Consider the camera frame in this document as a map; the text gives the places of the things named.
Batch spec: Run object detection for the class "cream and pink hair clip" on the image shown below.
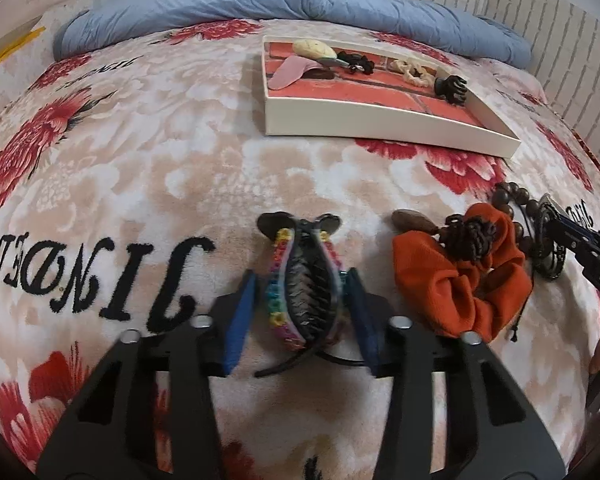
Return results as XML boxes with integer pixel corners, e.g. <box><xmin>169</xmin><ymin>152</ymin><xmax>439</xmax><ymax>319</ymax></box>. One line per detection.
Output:
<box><xmin>268</xmin><ymin>39</ymin><xmax>349</xmax><ymax>90</ymax></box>

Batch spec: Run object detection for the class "yellow strip at bedside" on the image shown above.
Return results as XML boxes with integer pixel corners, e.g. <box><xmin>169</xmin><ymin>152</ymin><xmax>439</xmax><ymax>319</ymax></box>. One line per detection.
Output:
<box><xmin>0</xmin><ymin>27</ymin><xmax>45</xmax><ymax>63</ymax></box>

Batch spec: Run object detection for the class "floral fleece blanket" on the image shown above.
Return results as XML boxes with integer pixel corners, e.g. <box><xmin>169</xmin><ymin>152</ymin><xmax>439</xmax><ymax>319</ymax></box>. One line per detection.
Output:
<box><xmin>0</xmin><ymin>20</ymin><xmax>600</xmax><ymax>469</ymax></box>

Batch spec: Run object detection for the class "blue folded quilt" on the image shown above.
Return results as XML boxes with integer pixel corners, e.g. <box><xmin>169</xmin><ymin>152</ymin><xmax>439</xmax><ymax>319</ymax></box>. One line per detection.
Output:
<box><xmin>53</xmin><ymin>0</ymin><xmax>532</xmax><ymax>70</ymax></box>

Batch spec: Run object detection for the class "rainbow black claw clip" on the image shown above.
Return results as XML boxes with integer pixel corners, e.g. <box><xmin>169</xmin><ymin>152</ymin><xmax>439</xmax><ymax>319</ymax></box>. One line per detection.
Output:
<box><xmin>254</xmin><ymin>211</ymin><xmax>364</xmax><ymax>378</ymax></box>

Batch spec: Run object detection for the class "orange scrunchie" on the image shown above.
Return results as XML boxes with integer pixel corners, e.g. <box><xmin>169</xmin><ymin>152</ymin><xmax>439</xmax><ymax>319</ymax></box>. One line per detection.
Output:
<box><xmin>392</xmin><ymin>203</ymin><xmax>532</xmax><ymax>342</ymax></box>

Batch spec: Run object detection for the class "cream braided hair tie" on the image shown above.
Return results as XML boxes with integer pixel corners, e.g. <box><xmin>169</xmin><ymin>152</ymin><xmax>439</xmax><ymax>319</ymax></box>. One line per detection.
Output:
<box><xmin>386</xmin><ymin>57</ymin><xmax>439</xmax><ymax>86</ymax></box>

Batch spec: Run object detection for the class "brown wooden bead bracelet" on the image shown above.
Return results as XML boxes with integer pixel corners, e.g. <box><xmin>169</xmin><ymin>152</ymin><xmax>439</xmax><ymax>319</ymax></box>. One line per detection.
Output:
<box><xmin>490</xmin><ymin>180</ymin><xmax>544</xmax><ymax>261</ymax></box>

